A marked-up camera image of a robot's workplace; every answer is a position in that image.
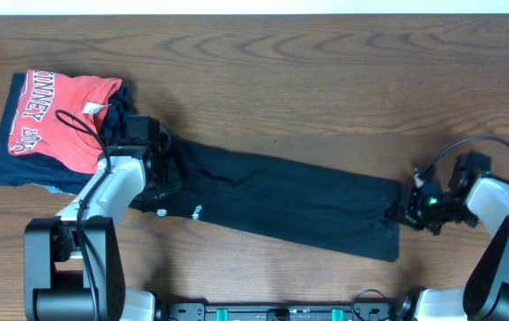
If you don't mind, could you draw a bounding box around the black t-shirt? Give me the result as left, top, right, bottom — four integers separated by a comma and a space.
130, 138, 402, 261

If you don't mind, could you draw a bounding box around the navy folded t-shirt stack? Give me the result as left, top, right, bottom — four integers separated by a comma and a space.
0, 73, 135, 194

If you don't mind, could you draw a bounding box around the black mounting rail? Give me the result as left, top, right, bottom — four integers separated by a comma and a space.
168, 301, 393, 321

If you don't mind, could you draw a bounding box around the red folded t-shirt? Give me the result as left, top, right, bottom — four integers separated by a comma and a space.
7, 70, 122, 174

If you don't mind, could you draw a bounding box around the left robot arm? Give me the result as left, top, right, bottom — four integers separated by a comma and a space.
24, 145, 181, 321

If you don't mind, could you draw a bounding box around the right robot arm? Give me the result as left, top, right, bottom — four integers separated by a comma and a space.
386, 152, 509, 320

